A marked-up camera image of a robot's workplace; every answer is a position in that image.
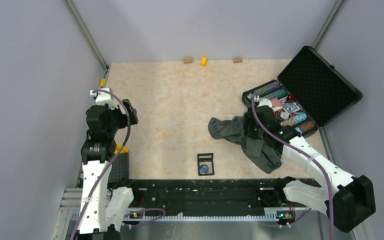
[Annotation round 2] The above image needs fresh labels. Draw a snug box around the dark grey t-shirt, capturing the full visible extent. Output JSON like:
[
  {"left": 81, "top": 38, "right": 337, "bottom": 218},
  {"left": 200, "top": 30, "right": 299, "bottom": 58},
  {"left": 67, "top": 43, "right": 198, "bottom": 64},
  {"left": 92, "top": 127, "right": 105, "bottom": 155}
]
[{"left": 208, "top": 116, "right": 282, "bottom": 174}]

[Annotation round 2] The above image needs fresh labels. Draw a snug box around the blue round brooch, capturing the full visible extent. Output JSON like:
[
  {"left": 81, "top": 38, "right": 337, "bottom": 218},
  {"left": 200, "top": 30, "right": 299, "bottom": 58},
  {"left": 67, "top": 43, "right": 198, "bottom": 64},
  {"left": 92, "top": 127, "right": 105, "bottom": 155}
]
[{"left": 198, "top": 164, "right": 209, "bottom": 175}]

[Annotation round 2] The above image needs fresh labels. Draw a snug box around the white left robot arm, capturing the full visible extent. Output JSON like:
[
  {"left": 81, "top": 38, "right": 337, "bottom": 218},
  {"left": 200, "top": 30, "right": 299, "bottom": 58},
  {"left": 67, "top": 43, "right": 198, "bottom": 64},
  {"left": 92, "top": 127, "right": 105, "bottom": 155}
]
[{"left": 71, "top": 99, "right": 141, "bottom": 240}]

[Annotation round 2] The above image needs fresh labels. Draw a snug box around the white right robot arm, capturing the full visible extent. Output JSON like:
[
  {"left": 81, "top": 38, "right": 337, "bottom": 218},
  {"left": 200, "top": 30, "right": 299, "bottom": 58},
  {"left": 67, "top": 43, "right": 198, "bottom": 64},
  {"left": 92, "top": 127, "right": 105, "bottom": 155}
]
[{"left": 243, "top": 111, "right": 376, "bottom": 233}]

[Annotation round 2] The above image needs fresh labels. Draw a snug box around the black square brooch stand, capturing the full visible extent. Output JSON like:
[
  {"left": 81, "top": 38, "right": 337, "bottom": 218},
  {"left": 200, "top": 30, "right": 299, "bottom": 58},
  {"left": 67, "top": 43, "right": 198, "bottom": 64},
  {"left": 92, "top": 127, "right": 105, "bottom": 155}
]
[{"left": 197, "top": 153, "right": 215, "bottom": 176}]

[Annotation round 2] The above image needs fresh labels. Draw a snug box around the yellow triangular wedge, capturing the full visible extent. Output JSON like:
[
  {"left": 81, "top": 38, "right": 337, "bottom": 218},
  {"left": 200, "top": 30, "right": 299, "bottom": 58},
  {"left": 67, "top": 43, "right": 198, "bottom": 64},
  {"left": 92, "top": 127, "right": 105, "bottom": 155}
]
[{"left": 114, "top": 143, "right": 129, "bottom": 155}]

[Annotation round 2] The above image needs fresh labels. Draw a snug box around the black poker chip case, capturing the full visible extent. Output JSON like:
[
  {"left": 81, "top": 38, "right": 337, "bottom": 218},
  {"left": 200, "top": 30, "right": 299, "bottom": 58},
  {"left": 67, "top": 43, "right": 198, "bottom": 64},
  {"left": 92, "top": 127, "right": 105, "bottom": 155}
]
[{"left": 241, "top": 46, "right": 363, "bottom": 137}]

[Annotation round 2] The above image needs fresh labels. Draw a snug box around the black perforated block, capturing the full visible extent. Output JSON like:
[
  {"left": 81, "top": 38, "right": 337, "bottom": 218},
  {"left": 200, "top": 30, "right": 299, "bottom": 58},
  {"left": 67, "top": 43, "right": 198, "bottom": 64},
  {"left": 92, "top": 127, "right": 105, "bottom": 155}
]
[{"left": 108, "top": 153, "right": 130, "bottom": 184}]

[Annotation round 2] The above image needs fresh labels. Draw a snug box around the tan wooden block right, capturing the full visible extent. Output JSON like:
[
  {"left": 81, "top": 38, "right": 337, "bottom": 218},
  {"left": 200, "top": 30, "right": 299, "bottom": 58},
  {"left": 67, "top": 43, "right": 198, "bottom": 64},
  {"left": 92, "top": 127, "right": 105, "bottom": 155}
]
[{"left": 232, "top": 57, "right": 243, "bottom": 64}]

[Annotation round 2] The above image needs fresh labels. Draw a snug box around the tan wooden block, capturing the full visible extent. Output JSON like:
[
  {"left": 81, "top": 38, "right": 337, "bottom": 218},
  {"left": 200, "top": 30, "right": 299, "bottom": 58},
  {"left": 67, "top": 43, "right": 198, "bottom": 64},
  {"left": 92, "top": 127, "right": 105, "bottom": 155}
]
[
  {"left": 183, "top": 56, "right": 194, "bottom": 64},
  {"left": 232, "top": 57, "right": 243, "bottom": 64}
]

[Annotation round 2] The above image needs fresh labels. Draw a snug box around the yellow wooden block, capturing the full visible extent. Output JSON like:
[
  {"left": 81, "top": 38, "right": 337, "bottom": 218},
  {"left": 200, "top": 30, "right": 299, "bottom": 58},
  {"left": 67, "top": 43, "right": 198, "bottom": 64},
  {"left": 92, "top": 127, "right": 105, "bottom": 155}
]
[{"left": 200, "top": 56, "right": 208, "bottom": 67}]

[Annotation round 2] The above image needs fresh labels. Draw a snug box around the tan wooden block left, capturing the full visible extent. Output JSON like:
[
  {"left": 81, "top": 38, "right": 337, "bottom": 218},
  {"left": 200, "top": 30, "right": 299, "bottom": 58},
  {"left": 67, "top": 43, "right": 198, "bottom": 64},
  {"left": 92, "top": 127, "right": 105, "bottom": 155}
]
[{"left": 183, "top": 56, "right": 194, "bottom": 64}]

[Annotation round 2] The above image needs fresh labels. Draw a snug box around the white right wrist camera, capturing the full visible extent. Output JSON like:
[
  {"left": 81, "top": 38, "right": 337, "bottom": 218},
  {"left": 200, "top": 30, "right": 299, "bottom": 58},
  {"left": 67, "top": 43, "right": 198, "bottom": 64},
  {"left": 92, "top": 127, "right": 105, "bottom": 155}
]
[{"left": 253, "top": 95, "right": 273, "bottom": 108}]

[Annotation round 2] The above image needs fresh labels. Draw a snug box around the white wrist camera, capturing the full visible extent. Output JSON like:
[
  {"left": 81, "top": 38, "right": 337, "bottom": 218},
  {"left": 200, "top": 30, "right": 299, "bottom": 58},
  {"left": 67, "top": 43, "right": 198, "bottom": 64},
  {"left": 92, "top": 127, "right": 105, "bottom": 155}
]
[
  {"left": 253, "top": 95, "right": 273, "bottom": 108},
  {"left": 89, "top": 87, "right": 114, "bottom": 106}
]

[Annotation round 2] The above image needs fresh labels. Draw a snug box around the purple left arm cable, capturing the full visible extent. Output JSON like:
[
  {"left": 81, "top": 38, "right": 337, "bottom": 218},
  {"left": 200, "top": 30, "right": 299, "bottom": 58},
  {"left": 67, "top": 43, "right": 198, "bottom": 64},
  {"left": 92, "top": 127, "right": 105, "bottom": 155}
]
[{"left": 70, "top": 88, "right": 132, "bottom": 240}]

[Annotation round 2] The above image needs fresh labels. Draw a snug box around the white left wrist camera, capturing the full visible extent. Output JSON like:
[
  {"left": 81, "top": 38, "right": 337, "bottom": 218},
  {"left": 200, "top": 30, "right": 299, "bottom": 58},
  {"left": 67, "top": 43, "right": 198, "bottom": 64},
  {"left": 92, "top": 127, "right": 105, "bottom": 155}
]
[{"left": 89, "top": 87, "right": 114, "bottom": 106}]

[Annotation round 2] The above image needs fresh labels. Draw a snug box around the yellow wall bracket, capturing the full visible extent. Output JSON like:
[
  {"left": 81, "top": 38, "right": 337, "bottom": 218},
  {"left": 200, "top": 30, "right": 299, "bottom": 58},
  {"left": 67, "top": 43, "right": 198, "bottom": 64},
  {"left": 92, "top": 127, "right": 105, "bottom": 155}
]
[{"left": 99, "top": 78, "right": 106, "bottom": 88}]

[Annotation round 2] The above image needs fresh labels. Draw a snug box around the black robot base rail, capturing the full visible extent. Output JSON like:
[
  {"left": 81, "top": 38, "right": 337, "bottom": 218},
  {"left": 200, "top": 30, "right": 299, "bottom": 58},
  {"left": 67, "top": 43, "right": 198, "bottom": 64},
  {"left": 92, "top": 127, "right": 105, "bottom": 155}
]
[{"left": 130, "top": 178, "right": 302, "bottom": 217}]

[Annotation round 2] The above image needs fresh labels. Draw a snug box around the white slotted cable duct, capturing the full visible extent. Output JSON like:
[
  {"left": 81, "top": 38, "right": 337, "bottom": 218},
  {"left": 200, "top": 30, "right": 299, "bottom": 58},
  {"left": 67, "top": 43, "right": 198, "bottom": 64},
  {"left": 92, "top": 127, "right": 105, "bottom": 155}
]
[{"left": 71, "top": 208, "right": 299, "bottom": 223}]

